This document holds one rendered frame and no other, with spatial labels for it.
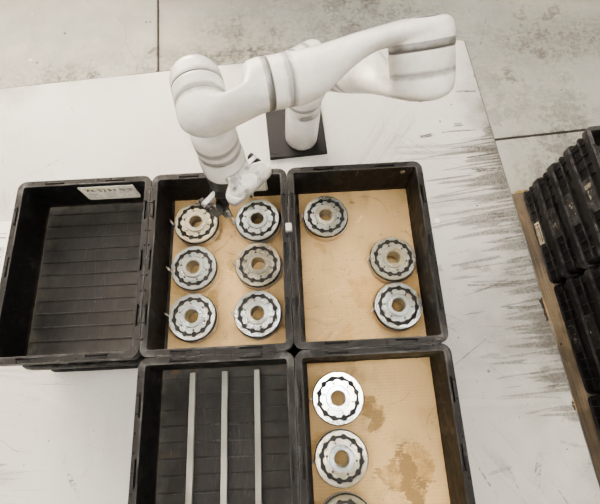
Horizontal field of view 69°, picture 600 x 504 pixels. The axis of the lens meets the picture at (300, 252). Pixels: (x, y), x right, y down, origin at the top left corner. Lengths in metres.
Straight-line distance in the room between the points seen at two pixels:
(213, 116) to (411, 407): 0.69
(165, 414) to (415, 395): 0.52
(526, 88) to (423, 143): 1.28
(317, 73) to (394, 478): 0.75
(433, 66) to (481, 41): 2.01
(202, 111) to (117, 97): 0.96
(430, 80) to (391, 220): 0.47
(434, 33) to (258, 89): 0.24
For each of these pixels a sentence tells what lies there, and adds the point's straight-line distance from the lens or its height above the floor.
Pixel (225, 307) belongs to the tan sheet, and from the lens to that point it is 0.99.
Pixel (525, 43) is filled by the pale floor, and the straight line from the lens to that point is 2.73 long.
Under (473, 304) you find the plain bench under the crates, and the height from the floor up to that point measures 0.70.
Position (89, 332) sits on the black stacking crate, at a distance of 1.08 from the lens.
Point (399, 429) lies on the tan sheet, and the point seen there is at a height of 0.83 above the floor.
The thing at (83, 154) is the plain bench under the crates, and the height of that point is 0.70.
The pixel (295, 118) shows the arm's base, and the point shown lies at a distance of 1.15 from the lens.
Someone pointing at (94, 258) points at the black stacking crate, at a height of 0.83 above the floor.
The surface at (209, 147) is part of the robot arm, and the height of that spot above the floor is 1.24.
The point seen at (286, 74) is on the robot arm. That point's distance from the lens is 0.59.
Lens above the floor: 1.78
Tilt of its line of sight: 71 degrees down
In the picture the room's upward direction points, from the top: 4 degrees counter-clockwise
